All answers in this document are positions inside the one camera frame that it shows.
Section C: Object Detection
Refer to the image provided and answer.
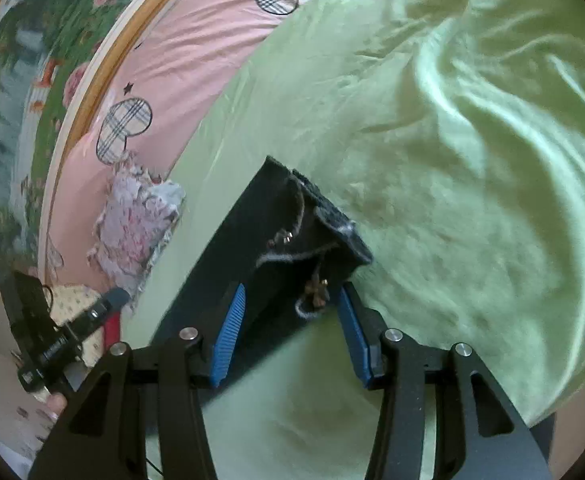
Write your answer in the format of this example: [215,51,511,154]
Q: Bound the black pants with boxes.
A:
[151,157,373,380]

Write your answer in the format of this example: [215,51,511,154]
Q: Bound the person's left hand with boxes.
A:
[45,392,68,422]

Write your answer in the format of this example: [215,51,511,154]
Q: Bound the red folded blanket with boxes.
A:
[102,312,121,349]

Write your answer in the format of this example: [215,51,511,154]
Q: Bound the yellow cartoon print blanket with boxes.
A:
[46,283,112,369]

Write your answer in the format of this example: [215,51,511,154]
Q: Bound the floral ruffled pillow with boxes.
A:
[86,152,186,298]

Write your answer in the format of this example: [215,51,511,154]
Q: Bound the pink quilt with plaid hearts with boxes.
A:
[46,0,309,289]

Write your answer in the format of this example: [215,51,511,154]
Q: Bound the gold framed landscape painting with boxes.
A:
[0,0,170,281]

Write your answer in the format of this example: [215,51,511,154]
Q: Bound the green bed sheet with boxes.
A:
[122,0,585,480]

